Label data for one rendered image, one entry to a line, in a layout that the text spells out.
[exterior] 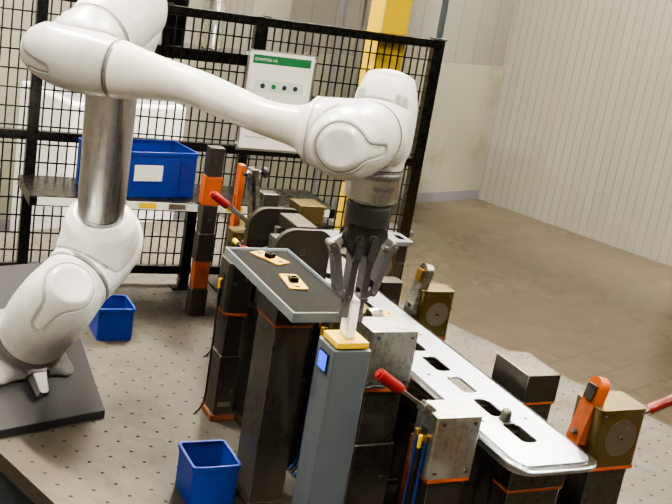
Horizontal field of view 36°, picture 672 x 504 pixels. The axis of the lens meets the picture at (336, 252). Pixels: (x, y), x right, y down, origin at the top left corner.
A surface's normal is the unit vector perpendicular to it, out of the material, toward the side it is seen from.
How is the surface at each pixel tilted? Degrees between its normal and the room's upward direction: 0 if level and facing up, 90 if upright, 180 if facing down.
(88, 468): 0
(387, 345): 90
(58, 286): 45
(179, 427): 0
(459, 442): 90
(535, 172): 90
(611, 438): 90
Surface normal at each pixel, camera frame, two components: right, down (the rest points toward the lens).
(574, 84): -0.72, 0.08
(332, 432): 0.41, 0.32
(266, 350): -0.90, -0.03
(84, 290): 0.46, -0.47
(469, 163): 0.68, 0.30
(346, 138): -0.19, 0.31
